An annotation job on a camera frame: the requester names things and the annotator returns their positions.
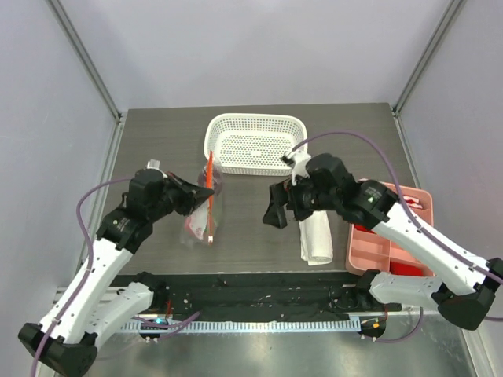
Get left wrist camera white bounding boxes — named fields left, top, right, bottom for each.
left=145, top=159, right=167, bottom=178

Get dark red fake fruit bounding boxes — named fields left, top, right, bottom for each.
left=197, top=170, right=214, bottom=189

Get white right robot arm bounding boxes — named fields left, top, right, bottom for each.
left=263, top=151, right=502, bottom=331

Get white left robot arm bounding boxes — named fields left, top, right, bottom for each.
left=18, top=168, right=214, bottom=376

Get clear zip top bag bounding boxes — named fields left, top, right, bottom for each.
left=181, top=151, right=224, bottom=247

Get white perforated plastic basket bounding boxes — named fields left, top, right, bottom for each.
left=204, top=113, right=307, bottom=177

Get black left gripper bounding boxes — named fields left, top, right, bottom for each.
left=150, top=170, right=215, bottom=220

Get white folded towel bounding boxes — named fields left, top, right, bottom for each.
left=299, top=211, right=333, bottom=266

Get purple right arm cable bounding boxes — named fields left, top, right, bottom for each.
left=290, top=131, right=503, bottom=284

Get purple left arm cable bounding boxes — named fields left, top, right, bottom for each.
left=31, top=176, right=137, bottom=377

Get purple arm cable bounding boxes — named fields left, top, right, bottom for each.
left=31, top=176, right=137, bottom=377
left=290, top=131, right=503, bottom=284

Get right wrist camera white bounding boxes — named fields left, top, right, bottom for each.
left=281, top=149, right=311, bottom=186

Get pink divided tray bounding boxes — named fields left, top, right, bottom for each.
left=345, top=178, right=435, bottom=278

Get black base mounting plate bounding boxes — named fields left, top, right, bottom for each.
left=113, top=273, right=402, bottom=321

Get red white striped packet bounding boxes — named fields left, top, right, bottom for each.
left=404, top=196, right=424, bottom=210

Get white slotted cable duct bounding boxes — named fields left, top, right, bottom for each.
left=117, top=318, right=362, bottom=334

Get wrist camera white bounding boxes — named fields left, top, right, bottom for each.
left=281, top=149, right=311, bottom=186
left=145, top=159, right=167, bottom=178

